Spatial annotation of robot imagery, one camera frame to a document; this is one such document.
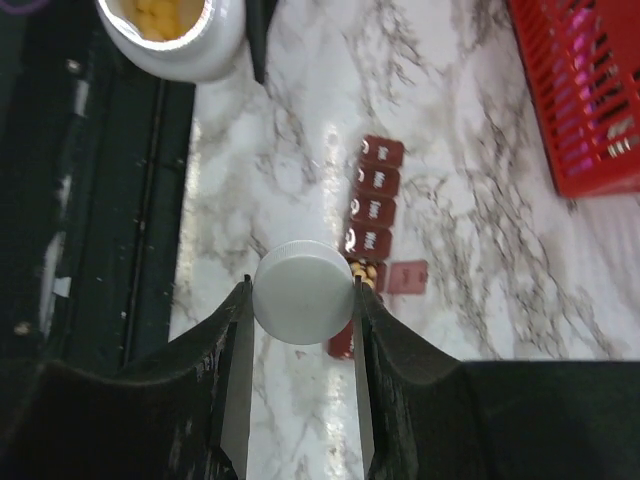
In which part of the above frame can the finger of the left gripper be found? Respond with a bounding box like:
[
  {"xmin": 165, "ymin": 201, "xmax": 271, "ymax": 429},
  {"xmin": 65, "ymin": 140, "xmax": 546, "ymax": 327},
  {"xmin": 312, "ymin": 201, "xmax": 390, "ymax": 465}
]
[{"xmin": 245, "ymin": 0, "xmax": 278, "ymax": 84}]

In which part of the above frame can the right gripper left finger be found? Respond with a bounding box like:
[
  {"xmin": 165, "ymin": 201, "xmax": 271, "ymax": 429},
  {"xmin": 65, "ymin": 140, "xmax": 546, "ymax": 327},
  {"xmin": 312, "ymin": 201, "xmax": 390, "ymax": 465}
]
[{"xmin": 1, "ymin": 280, "xmax": 254, "ymax": 479}]

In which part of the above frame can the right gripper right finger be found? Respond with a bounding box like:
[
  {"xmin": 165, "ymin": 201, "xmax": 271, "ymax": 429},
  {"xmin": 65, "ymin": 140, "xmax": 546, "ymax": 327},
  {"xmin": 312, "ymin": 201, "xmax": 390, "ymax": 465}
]
[{"xmin": 353, "ymin": 283, "xmax": 639, "ymax": 479}]

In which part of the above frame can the white pill bottle blue label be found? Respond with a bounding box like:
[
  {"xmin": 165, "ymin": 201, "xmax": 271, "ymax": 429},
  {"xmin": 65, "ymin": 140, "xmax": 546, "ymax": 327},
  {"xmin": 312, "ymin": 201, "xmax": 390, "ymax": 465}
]
[{"xmin": 96, "ymin": 0, "xmax": 246, "ymax": 83}]

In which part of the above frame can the white pill bottle cap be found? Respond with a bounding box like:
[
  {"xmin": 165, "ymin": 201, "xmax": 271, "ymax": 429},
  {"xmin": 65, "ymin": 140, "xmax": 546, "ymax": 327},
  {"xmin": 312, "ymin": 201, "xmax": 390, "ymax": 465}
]
[{"xmin": 252, "ymin": 240, "xmax": 355, "ymax": 345}]

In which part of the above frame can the dark red weekly pill organizer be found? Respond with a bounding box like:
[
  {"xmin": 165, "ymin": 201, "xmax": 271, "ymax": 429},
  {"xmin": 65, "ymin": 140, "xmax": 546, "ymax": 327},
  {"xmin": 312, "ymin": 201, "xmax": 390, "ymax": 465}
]
[{"xmin": 327, "ymin": 133, "xmax": 430, "ymax": 361}]

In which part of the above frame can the red plastic shopping basket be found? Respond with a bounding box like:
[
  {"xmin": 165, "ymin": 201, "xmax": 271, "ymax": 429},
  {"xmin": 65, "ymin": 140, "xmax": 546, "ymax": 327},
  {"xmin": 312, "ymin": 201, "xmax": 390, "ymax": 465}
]
[{"xmin": 507, "ymin": 0, "xmax": 639, "ymax": 198}]

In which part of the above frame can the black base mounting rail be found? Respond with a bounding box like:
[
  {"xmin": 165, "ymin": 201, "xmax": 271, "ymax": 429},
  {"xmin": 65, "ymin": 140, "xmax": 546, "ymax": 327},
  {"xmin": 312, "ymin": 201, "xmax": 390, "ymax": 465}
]
[{"xmin": 1, "ymin": 1, "xmax": 195, "ymax": 375}]

